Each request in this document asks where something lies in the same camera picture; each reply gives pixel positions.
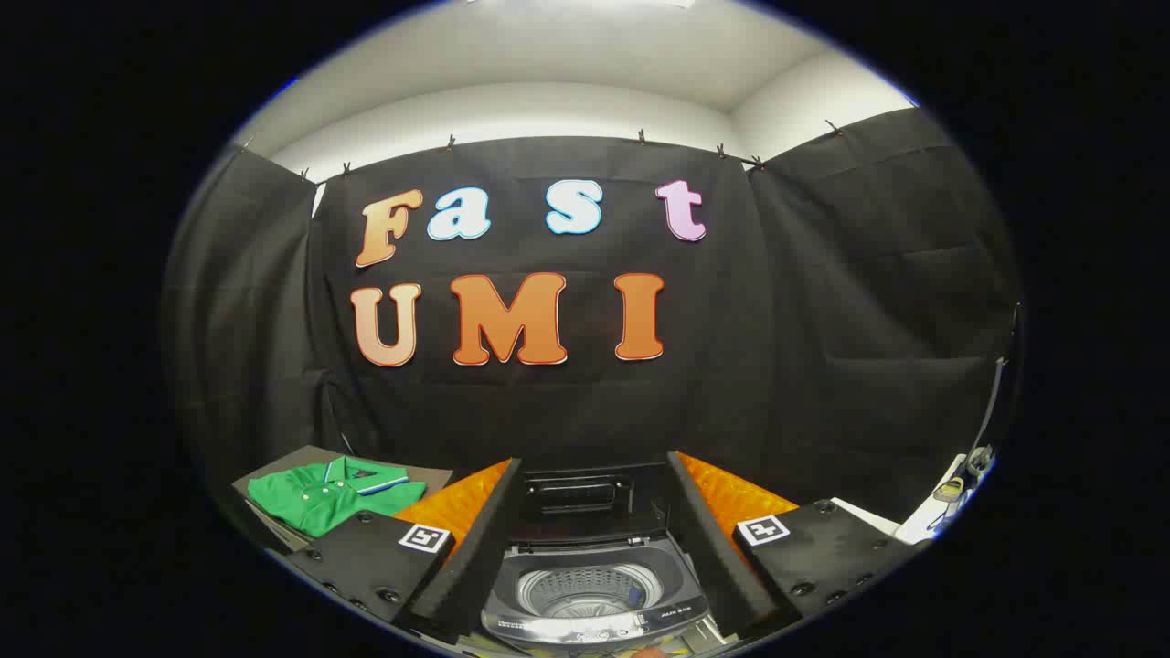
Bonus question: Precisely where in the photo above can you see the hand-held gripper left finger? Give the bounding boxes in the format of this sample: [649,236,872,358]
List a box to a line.
[285,457,524,641]

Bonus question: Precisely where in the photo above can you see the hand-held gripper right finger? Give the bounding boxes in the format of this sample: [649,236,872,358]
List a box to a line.
[665,451,933,641]

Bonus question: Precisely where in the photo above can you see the grey washing machine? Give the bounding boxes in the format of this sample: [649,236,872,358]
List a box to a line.
[480,535,725,655]

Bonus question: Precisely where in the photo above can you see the green polo shirt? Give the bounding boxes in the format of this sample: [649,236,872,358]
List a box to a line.
[247,457,428,538]

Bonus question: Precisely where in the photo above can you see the grey box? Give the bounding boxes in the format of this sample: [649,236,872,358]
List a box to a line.
[231,445,455,554]

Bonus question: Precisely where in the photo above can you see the white table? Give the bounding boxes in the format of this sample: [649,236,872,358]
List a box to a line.
[827,454,970,547]

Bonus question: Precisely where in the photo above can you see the black backdrop cloth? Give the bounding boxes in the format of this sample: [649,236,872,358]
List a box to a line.
[163,108,1023,549]

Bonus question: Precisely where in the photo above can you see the black cable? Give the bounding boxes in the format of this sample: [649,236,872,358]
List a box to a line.
[318,377,356,455]

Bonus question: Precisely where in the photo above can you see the dark hanging strap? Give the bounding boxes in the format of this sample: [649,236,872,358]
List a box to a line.
[969,306,1021,481]

